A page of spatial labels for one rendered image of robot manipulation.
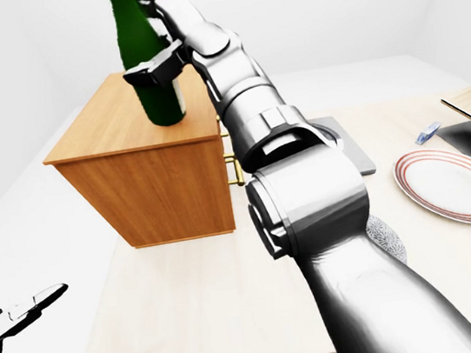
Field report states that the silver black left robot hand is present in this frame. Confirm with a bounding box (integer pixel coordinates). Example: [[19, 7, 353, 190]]
[[0, 246, 78, 353]]

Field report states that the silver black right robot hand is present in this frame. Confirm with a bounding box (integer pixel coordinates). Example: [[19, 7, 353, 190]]
[[111, 0, 245, 92]]

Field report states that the green wine bottle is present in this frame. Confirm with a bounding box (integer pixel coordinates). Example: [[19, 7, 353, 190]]
[[106, 0, 191, 133]]

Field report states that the wooden cabinet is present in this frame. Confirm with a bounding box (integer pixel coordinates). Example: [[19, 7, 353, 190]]
[[31, 58, 239, 260]]

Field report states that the small blue white packet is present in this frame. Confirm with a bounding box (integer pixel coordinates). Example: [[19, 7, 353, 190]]
[[412, 120, 445, 148]]

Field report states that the patterned bowl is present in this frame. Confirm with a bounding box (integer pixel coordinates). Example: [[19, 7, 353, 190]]
[[362, 211, 410, 273]]

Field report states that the white plate with red rings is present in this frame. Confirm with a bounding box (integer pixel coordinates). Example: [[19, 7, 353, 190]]
[[390, 143, 471, 239]]

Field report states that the brass drawer handle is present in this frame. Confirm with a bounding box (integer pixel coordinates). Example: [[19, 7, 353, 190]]
[[214, 114, 231, 139], [222, 150, 245, 187]]

